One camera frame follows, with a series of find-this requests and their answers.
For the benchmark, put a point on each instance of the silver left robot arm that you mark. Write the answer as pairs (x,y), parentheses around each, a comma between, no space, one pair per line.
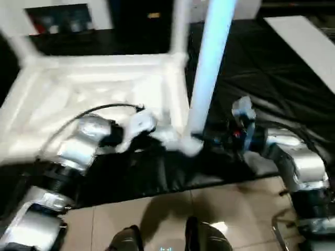
(76,149)

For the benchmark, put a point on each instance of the white plastic table top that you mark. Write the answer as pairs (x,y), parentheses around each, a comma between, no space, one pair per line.
(78,78)

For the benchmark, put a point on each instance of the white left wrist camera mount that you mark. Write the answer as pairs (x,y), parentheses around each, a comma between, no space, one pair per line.
(141,123)

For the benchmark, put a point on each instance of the glossy black box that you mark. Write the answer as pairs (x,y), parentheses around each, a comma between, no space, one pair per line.
(146,31)

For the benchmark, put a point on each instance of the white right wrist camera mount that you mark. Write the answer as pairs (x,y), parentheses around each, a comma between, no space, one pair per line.
(242,107)

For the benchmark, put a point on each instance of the black table mat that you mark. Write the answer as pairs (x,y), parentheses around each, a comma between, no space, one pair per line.
(261,65)

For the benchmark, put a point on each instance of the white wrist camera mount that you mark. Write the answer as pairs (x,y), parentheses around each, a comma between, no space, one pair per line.
(242,107)
(141,123)

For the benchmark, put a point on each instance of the white plastic table leg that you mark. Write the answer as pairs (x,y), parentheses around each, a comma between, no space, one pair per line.
(21,47)
(209,65)
(180,26)

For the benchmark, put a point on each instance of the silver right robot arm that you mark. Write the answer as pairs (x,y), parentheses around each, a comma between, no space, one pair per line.
(306,162)

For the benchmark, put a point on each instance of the chrome tube frame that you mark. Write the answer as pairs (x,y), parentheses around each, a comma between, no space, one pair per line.
(277,230)

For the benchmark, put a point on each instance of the white cabinet with glass doors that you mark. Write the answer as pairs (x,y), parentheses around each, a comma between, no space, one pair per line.
(102,13)

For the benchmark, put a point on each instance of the white flat board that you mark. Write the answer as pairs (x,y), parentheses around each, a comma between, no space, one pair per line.
(301,44)

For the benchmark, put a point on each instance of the dark left robot foot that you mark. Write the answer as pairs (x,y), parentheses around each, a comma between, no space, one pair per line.
(125,239)

